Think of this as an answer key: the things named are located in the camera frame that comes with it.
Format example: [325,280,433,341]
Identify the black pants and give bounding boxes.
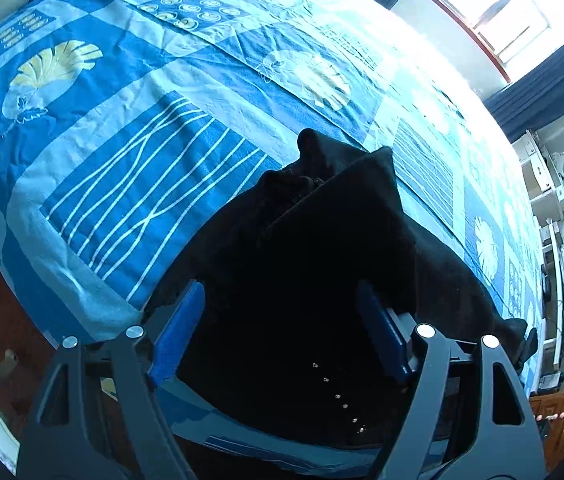
[145,129,537,448]

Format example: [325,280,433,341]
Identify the white tv stand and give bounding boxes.
[535,219,564,394]

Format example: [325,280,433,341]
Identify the white vanity dresser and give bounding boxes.
[513,130,564,226]

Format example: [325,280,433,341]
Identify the blue patterned bed sheet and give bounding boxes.
[0,0,548,461]

